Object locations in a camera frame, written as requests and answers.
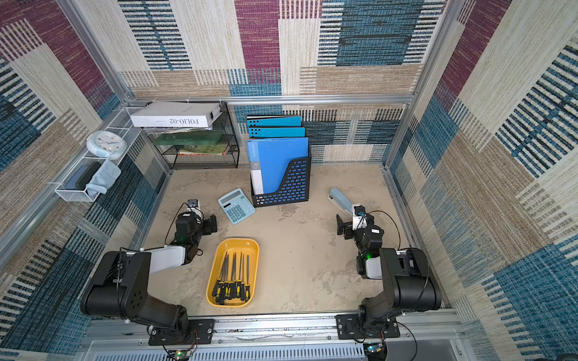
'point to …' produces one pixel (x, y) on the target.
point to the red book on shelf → (205, 150)
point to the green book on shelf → (188, 138)
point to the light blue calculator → (236, 206)
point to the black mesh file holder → (294, 189)
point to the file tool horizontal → (221, 283)
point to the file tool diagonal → (241, 271)
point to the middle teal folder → (276, 131)
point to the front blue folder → (269, 160)
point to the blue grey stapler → (341, 201)
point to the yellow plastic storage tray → (249, 247)
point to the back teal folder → (274, 121)
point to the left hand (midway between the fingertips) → (201, 215)
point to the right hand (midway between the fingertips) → (352, 210)
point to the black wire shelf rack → (229, 162)
